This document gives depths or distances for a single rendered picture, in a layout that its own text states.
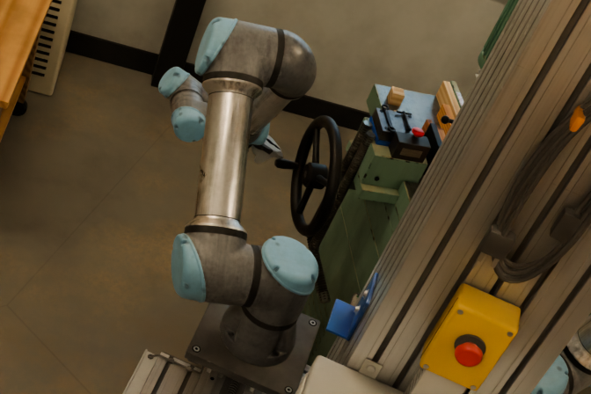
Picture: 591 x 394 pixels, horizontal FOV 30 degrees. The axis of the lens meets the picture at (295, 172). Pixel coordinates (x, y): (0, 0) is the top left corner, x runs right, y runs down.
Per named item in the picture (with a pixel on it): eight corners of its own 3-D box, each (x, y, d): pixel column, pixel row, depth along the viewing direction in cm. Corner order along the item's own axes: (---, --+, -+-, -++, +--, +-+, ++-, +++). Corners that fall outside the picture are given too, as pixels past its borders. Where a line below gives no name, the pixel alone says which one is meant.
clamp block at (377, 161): (350, 143, 265) (363, 114, 259) (401, 152, 269) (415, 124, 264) (361, 185, 254) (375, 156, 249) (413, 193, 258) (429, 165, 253)
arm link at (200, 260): (258, 306, 197) (288, 19, 209) (176, 295, 193) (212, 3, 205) (238, 310, 209) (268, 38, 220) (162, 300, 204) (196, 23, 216)
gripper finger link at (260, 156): (268, 168, 272) (242, 149, 267) (285, 153, 270) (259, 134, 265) (270, 176, 270) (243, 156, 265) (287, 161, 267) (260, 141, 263)
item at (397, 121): (368, 119, 259) (377, 101, 255) (411, 127, 262) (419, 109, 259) (379, 156, 249) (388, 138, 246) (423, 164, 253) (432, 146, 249)
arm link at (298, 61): (339, 31, 213) (262, 112, 258) (286, 19, 210) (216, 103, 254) (337, 86, 210) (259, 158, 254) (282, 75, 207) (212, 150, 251)
